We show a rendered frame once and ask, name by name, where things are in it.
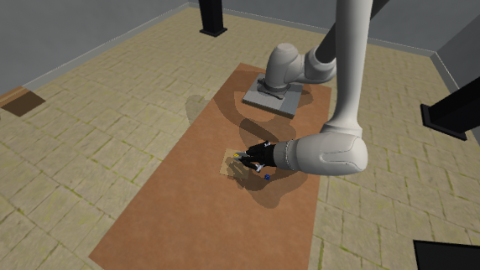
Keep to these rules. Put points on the beige flat mat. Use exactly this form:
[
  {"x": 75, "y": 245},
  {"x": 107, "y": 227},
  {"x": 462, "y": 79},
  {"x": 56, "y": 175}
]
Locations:
[{"x": 233, "y": 168}]

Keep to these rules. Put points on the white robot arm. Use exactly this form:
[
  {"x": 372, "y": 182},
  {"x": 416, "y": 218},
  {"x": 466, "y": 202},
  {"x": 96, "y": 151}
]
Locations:
[{"x": 338, "y": 149}]

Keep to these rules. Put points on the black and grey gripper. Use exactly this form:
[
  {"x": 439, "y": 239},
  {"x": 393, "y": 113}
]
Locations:
[{"x": 256, "y": 154}]

